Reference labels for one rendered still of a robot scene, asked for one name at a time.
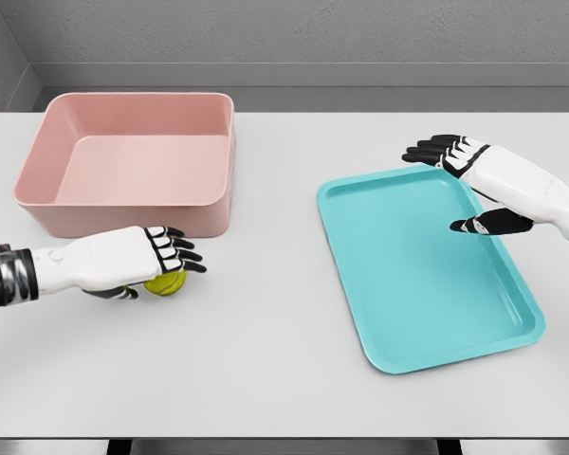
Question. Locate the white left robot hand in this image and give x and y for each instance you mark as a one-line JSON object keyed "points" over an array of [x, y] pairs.
{"points": [[123, 260]]}

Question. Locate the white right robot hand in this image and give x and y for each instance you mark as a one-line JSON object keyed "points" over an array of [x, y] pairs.
{"points": [[495, 182]]}

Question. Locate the yellow-green tennis ball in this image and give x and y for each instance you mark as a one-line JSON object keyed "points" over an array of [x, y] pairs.
{"points": [[166, 283]]}

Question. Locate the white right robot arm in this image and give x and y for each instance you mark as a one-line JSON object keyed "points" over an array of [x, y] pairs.
{"points": [[564, 204]]}

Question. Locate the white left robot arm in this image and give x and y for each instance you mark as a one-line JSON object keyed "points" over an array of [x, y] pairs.
{"points": [[26, 272]]}

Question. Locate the pink plastic basket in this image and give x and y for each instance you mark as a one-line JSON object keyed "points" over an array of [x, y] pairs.
{"points": [[133, 161]]}

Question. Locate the blue plastic tray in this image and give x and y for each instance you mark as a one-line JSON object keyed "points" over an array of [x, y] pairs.
{"points": [[427, 270]]}

